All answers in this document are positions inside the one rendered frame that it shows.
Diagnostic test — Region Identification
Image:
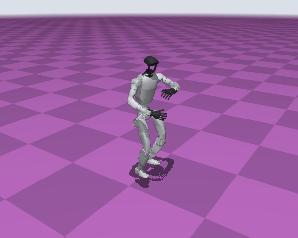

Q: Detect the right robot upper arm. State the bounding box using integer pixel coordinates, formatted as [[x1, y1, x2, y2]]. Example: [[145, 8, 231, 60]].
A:
[[127, 77, 142, 104]]

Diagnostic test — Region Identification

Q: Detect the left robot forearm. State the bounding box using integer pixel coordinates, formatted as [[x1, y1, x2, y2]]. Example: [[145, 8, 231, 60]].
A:
[[172, 82, 180, 93]]

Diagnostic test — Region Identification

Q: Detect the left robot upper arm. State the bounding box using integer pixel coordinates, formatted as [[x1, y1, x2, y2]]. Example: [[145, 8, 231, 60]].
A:
[[156, 73, 174, 88]]

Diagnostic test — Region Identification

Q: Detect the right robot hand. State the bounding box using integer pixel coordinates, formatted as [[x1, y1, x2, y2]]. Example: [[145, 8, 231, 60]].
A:
[[147, 109, 167, 121]]

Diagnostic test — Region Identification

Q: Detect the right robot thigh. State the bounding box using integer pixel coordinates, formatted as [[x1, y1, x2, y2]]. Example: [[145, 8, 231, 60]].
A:
[[133, 115, 151, 156]]

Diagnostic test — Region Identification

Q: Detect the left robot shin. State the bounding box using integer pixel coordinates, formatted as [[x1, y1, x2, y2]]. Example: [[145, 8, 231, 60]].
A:
[[149, 142, 166, 160]]

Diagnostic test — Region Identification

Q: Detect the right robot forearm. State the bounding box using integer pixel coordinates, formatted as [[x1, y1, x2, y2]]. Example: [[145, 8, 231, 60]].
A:
[[128, 98, 151, 116]]

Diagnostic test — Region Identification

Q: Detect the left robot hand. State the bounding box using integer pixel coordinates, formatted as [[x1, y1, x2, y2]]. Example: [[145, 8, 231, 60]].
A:
[[161, 88, 177, 100]]

